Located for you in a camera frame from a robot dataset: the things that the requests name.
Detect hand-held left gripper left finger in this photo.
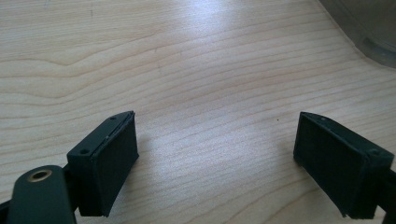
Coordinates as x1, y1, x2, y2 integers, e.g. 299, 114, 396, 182
66, 110, 139, 217

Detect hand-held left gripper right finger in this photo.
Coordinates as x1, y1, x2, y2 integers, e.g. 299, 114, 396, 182
292, 111, 395, 219

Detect clear plastic storage box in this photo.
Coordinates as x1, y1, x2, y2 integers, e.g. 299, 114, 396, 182
317, 0, 396, 69

